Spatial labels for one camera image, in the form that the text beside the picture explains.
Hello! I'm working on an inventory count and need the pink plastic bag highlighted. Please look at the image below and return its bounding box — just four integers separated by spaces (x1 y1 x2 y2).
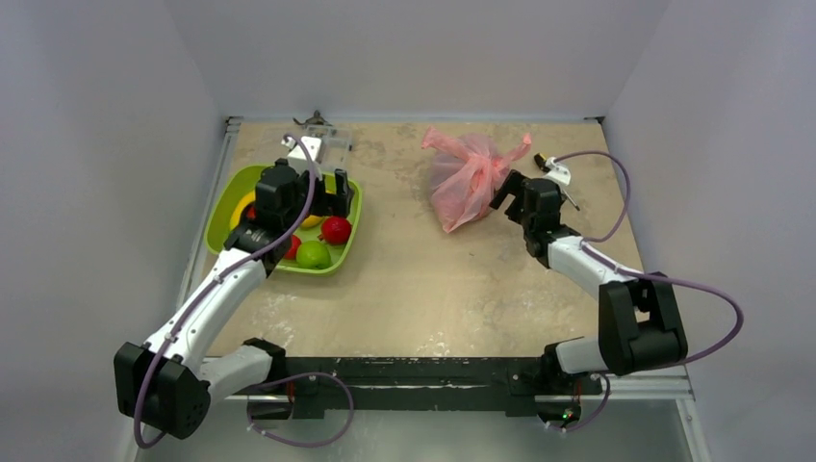
421 126 532 233

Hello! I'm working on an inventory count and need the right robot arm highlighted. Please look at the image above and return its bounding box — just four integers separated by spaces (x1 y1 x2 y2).
491 170 688 392

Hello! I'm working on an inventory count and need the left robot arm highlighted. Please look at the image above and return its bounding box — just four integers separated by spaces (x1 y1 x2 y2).
114 159 355 449

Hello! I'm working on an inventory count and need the yellow fake mango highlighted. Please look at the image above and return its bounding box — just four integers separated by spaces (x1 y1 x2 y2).
299 215 325 230

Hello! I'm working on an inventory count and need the red fake pomegranate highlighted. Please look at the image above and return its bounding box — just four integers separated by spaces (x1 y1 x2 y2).
319 217 353 245

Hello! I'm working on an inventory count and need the yellow fake banana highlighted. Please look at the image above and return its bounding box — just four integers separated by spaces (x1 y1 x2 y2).
228 192 255 230

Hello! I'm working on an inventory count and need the green fake apple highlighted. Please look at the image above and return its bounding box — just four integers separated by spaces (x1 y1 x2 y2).
295 241 332 270

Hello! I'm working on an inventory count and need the red round fake fruit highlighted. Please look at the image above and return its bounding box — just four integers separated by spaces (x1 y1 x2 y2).
284 235 302 261

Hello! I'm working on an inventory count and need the black yellow screwdriver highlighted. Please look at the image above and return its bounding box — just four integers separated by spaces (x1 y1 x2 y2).
533 153 580 211

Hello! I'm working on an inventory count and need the clear plastic screw box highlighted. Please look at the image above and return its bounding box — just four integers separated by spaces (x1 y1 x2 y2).
305 124 353 171

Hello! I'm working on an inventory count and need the green plastic tray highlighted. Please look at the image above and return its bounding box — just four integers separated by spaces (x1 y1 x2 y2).
203 165 364 276

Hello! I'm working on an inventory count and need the dark metal clamp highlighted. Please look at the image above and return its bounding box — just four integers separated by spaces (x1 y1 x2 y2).
292 110 331 127

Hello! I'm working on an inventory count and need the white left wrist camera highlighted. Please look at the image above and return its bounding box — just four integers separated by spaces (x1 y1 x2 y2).
282 136 323 170

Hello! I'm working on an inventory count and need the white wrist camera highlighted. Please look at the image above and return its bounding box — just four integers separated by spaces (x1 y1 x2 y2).
544 158 572 187
282 136 323 170

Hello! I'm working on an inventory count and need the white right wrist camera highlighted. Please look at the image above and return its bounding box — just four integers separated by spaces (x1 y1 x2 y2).
544 158 572 187

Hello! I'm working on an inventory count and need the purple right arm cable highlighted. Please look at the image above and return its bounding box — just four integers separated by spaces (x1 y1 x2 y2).
551 150 745 368

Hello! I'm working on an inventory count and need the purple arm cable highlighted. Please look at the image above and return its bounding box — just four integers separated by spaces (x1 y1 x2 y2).
132 132 321 450
551 150 745 368

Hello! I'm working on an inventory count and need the aluminium frame rail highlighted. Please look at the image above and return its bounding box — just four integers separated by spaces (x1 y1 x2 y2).
115 115 245 450

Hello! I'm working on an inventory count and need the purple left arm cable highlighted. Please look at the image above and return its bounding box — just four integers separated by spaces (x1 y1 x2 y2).
132 132 321 450

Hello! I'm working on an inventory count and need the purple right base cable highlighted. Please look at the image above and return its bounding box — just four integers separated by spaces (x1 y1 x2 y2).
545 374 612 435

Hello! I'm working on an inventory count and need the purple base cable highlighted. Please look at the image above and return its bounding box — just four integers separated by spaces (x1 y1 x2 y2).
245 372 356 449
545 374 612 435

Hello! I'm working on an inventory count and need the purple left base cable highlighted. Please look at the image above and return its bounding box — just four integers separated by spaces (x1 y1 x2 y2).
245 372 356 449

